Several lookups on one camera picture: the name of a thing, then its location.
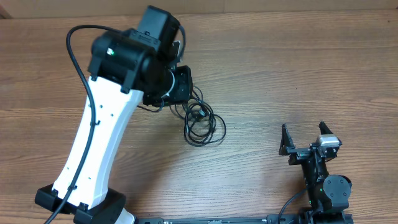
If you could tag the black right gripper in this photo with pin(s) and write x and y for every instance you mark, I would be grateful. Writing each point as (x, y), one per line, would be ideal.
(304, 151)

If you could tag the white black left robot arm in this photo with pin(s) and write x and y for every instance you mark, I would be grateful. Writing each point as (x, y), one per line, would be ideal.
(128, 68)

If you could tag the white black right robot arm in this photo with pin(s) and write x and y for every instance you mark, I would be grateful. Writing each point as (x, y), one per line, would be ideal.
(328, 194)

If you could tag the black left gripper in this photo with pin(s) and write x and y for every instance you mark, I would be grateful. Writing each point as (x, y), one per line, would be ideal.
(180, 92)

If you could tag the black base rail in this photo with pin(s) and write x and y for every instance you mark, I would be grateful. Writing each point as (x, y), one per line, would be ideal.
(270, 219)

